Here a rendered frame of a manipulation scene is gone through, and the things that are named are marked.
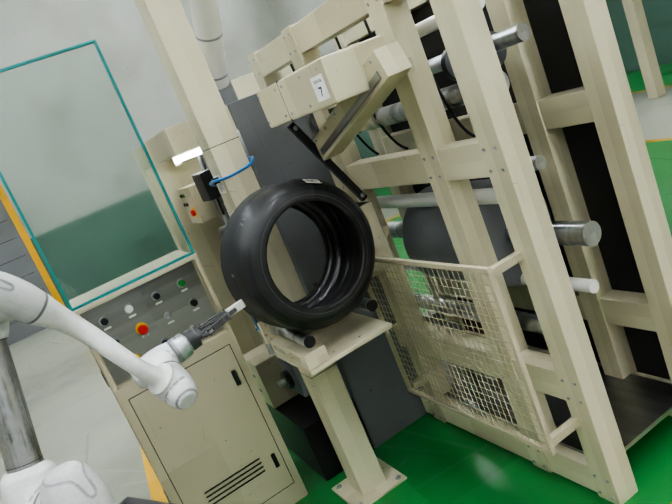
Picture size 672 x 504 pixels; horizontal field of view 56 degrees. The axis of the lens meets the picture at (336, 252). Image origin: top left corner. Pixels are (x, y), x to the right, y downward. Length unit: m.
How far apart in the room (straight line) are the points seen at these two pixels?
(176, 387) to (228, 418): 0.91
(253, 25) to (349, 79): 9.82
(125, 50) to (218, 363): 8.96
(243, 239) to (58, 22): 9.48
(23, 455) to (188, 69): 1.44
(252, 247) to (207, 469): 1.19
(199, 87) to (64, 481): 1.45
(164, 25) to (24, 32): 8.92
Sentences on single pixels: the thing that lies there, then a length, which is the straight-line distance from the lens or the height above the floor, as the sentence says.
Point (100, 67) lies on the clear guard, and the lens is 2.83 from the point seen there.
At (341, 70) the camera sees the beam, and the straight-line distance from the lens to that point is 2.08.
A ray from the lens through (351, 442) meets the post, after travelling 2.91.
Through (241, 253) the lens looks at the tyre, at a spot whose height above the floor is 1.29.
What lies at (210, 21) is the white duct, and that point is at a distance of 2.98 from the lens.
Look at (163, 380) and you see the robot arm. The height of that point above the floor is 1.06.
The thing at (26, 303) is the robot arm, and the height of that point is 1.46.
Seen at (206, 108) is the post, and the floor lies 1.80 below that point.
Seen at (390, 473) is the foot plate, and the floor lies 0.01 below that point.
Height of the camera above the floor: 1.66
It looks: 13 degrees down
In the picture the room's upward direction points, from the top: 22 degrees counter-clockwise
